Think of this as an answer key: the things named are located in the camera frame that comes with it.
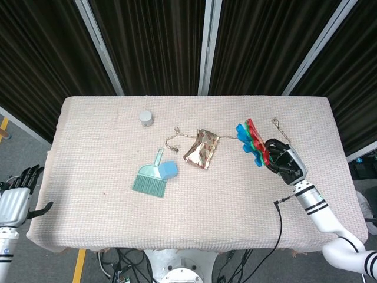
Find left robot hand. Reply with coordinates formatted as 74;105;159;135
0;165;54;228

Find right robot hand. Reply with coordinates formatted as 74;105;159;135
264;137;308;186

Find red hand clapper toy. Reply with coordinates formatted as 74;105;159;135
234;118;273;169

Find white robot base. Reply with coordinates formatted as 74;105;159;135
144;249;218;283

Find table with beige cloth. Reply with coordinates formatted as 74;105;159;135
25;94;369;254

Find gold foil snack bag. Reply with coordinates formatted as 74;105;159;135
183;128;221;171

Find black curtain panel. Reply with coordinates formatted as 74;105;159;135
290;0;377;157
88;0;207;96
209;0;344;96
0;0;117;144

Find blue foam cube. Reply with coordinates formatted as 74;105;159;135
158;160;180;180

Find green dustpan brush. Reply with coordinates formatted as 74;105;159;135
131;148;167;199

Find small grey cylinder cap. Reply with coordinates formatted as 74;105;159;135
138;110;154;128

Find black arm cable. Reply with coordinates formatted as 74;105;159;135
246;193;297;283

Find white frame rail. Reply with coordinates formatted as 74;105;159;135
0;106;52;145
346;146;377;163

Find braided rope with clasp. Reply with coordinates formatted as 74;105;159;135
164;117;292;156

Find white frame post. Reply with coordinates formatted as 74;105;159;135
282;0;352;96
73;0;124;96
197;0;222;96

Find black floor cable bundle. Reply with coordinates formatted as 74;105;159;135
97;247;266;283

